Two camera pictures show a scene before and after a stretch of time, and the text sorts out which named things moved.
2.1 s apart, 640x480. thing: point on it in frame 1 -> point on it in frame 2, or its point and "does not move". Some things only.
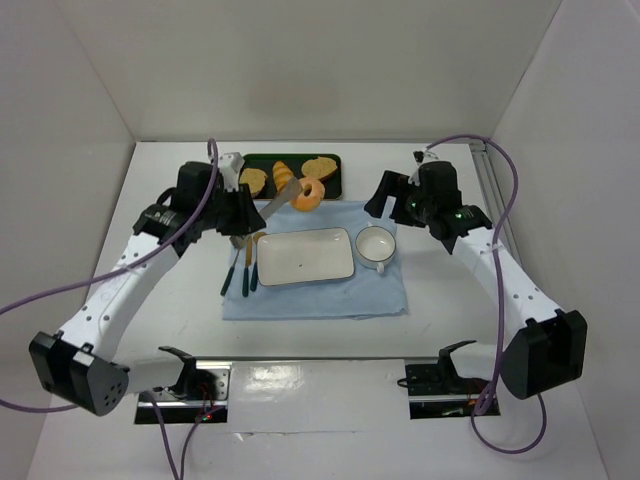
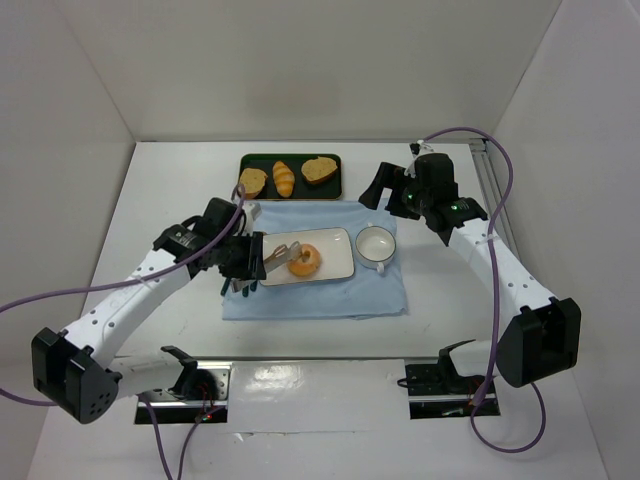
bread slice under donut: [320, 168] does not move
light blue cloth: [368, 293] does not move
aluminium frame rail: [492, 190] does not move
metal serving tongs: [250, 243] -> [282, 255]
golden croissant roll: [281, 175] does not move
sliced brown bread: [255, 178] does not move
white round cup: [374, 246] does not move
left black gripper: [242, 212] -> [256, 256]
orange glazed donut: [311, 202] -> [308, 263]
